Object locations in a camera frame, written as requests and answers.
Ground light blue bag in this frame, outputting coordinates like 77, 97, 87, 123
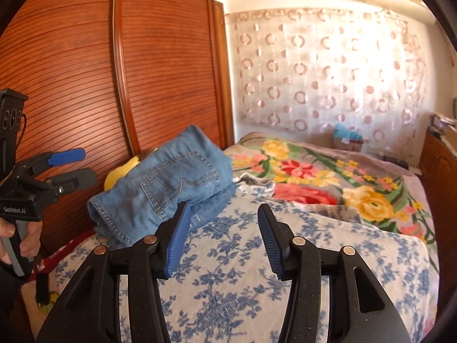
334, 123, 362, 141

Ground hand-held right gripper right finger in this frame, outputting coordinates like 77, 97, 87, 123
258, 204, 416, 343

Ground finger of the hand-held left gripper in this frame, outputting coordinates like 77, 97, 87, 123
16, 149, 87, 180
46, 168, 96, 196

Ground colourful flower blanket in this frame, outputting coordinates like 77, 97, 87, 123
223, 132, 434, 244

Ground folded blue denim pants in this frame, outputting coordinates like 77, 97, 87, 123
189, 182, 236, 231

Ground low wooden cabinet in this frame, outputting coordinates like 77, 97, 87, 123
419, 129, 457, 244

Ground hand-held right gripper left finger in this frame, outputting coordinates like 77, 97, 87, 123
36, 201, 193, 343

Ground wooden louvred wardrobe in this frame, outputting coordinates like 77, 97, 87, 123
0, 0, 234, 258

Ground person's left hand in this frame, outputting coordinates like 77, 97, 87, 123
0, 220, 43, 265

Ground blue denim pants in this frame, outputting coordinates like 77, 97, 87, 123
87, 125, 233, 249
189, 182, 236, 231

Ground sheer circle pattern curtain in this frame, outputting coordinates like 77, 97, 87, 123
225, 7, 429, 143

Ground red cloth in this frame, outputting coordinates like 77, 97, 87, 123
31, 229, 96, 281

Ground small cardboard box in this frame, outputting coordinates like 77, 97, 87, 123
336, 137, 370, 154

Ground white blue floral bed sheet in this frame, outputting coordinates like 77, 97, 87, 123
21, 182, 440, 343

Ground yellow plush toy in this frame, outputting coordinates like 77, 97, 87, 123
103, 146, 159, 191

